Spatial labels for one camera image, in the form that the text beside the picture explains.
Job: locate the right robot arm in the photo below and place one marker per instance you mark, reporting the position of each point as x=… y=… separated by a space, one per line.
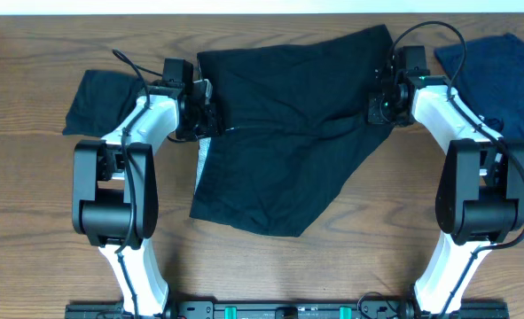
x=479 y=204

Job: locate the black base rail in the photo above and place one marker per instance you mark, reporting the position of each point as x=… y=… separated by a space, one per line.
x=373 y=308

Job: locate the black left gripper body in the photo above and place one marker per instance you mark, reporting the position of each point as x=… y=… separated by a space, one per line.
x=210 y=119

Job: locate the dark navy clothes pile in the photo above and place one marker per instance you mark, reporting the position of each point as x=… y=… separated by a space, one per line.
x=492 y=83

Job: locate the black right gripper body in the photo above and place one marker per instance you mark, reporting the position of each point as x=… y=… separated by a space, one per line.
x=378 y=109

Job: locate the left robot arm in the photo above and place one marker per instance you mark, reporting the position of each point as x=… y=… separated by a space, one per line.
x=115 y=193

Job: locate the black shorts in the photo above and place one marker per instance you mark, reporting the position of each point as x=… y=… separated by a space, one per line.
x=295 y=130

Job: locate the folded black cloth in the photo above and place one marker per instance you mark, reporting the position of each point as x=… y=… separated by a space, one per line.
x=103 y=100

